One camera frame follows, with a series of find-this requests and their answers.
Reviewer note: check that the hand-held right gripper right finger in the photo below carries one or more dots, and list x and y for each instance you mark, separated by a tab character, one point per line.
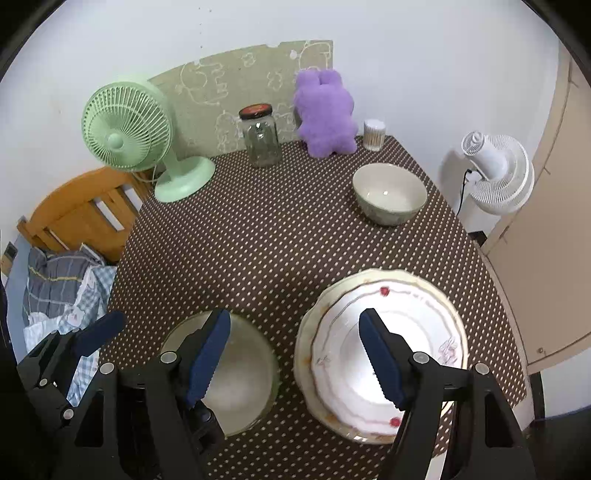
383	360

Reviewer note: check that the cotton swab container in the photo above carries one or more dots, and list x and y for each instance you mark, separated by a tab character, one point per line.
374	136

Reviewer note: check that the red print white plate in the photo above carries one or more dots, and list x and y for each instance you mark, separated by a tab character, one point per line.
415	323

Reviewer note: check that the pile of clothes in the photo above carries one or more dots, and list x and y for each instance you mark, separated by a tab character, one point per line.
92	286

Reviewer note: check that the large green floral bowl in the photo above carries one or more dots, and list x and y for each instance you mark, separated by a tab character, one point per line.
388	189

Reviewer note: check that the wall switch plate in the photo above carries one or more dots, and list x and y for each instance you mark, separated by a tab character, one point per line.
9	256

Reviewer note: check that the beige door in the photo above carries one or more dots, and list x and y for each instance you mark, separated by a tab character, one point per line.
554	230

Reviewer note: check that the purple plush toy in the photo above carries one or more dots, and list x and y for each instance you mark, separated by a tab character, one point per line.
323	120

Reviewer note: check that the orange wooden chair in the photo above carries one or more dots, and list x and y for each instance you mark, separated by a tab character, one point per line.
69	203

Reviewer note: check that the glass jar with lid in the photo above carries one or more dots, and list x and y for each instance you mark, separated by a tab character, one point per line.
261	138

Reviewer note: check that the green drawn wall panel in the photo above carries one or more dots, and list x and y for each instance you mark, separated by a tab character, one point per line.
221	78

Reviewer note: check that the blue plaid cloth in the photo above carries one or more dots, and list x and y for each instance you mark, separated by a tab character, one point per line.
51	281

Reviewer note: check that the green desk fan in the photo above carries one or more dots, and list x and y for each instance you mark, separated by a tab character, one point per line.
120	138

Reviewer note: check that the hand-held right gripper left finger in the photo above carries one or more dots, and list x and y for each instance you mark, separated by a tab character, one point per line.
207	364

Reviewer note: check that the yellow floral plate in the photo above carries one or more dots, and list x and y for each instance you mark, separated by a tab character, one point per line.
302	360

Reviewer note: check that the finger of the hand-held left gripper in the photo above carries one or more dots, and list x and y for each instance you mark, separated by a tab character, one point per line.
207	424
99	332

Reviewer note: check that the brown polka dot tablecloth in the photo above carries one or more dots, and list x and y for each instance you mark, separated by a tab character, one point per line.
277	258

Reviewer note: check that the small floral bowl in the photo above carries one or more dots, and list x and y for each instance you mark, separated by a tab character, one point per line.
244	369

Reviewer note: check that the white clip fan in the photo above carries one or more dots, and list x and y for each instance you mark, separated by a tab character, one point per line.
503	184

